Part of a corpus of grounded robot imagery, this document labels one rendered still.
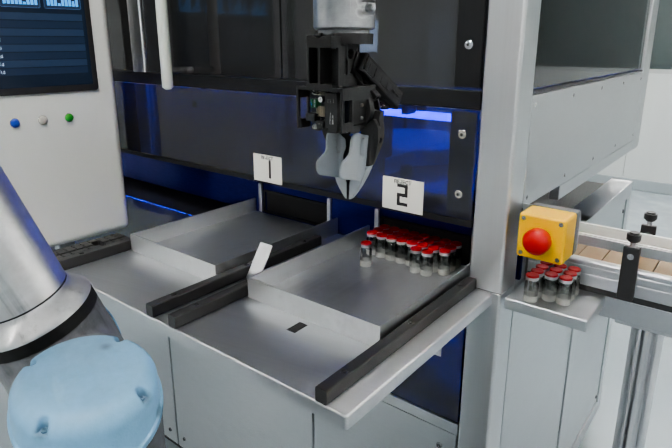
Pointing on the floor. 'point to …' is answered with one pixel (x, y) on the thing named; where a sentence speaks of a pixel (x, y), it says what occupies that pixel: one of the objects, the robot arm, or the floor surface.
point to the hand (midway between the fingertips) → (352, 188)
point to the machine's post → (500, 181)
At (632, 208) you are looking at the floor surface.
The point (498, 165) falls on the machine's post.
